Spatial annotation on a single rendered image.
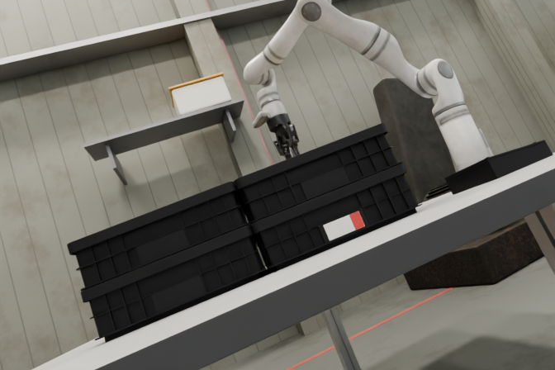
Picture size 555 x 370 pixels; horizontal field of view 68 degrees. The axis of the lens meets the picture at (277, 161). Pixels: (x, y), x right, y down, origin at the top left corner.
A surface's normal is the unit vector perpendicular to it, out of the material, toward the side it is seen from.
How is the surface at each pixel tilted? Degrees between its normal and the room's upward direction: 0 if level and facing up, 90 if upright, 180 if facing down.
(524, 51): 90
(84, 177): 90
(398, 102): 90
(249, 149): 90
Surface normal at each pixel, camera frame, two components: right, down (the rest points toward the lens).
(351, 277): 0.18, -0.29
